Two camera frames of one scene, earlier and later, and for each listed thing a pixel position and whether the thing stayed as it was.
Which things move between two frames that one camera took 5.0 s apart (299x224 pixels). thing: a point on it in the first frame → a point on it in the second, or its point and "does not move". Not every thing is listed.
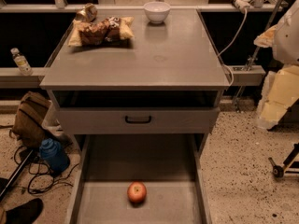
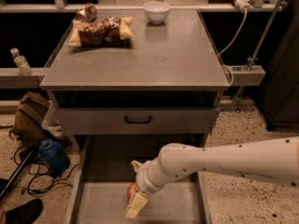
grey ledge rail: x=10 y=77 does not move
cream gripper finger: x=280 y=91 → x=136 y=165
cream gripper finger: x=265 y=39 → x=135 y=204
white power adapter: x=244 y=2 does not move
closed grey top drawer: x=138 y=119 does not move
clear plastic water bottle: x=21 y=63 does not move
